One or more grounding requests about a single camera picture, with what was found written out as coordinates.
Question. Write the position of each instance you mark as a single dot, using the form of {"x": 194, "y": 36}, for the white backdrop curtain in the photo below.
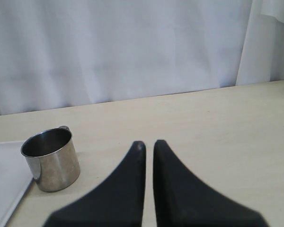
{"x": 58, "y": 53}

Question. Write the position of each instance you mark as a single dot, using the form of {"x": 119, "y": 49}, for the white plastic tray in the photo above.
{"x": 15, "y": 178}

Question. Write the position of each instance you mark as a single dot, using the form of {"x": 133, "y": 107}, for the steel mug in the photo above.
{"x": 52, "y": 159}

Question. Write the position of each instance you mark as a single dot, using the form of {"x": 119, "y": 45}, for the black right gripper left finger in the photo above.
{"x": 117, "y": 202}

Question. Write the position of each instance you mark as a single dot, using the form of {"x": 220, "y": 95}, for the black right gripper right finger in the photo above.
{"x": 184, "y": 200}

